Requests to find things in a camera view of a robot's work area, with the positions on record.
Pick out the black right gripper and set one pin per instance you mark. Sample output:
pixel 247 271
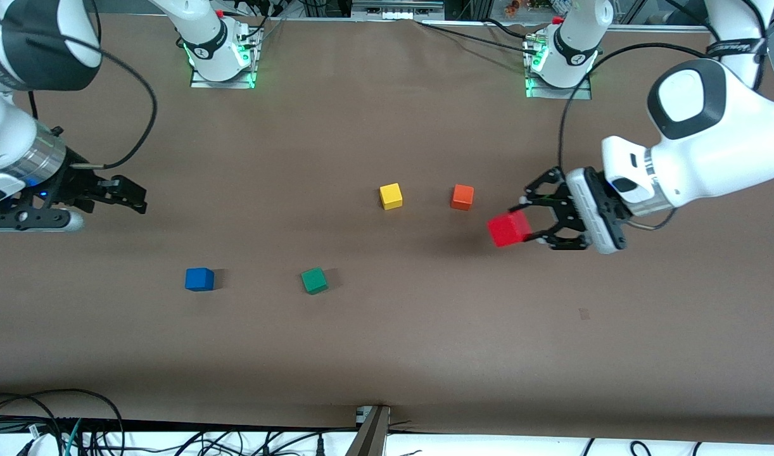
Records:
pixel 72 185

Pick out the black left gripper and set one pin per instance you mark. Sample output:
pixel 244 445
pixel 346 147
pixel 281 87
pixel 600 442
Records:
pixel 558 213

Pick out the red wooden block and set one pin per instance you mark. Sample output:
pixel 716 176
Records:
pixel 507 229

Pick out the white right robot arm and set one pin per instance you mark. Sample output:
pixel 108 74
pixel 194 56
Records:
pixel 0 126

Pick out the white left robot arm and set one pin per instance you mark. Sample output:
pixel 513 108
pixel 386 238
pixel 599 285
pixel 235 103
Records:
pixel 710 139

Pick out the orange wooden block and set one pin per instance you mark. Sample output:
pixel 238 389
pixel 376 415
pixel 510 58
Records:
pixel 462 197

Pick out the blue wooden block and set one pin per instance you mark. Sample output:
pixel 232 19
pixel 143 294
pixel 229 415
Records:
pixel 199 279

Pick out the yellow wooden block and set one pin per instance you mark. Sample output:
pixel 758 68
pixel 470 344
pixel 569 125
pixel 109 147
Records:
pixel 391 197

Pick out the green wooden block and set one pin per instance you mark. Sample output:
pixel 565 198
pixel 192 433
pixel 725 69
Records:
pixel 314 280

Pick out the small orange figurine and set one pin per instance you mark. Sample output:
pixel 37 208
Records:
pixel 512 7

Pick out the table cover sheet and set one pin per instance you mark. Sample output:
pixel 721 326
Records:
pixel 387 348

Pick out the white grey device box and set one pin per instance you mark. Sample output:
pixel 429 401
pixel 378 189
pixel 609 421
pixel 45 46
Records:
pixel 396 12

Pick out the aluminium strut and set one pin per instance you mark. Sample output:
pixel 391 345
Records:
pixel 371 437

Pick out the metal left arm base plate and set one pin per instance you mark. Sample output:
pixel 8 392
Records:
pixel 580 95

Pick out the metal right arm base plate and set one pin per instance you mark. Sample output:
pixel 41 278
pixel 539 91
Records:
pixel 200 84

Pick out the aluminium frame rail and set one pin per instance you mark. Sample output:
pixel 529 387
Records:
pixel 666 28

